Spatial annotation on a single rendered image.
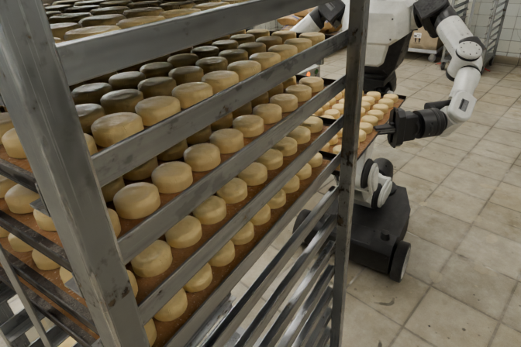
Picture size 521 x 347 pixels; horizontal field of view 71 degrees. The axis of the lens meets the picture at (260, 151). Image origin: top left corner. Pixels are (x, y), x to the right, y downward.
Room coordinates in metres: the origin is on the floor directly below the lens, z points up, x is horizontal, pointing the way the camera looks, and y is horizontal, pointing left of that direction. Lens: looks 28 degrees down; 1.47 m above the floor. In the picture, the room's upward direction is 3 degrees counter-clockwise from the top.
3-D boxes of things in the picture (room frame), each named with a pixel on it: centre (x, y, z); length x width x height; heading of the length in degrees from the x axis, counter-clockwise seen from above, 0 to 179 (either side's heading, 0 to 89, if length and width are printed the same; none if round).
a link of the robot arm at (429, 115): (1.03, -0.47, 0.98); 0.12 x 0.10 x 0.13; 100
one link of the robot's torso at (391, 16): (1.64, -0.56, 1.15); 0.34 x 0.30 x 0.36; 55
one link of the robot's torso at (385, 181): (1.70, -0.60, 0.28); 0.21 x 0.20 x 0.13; 146
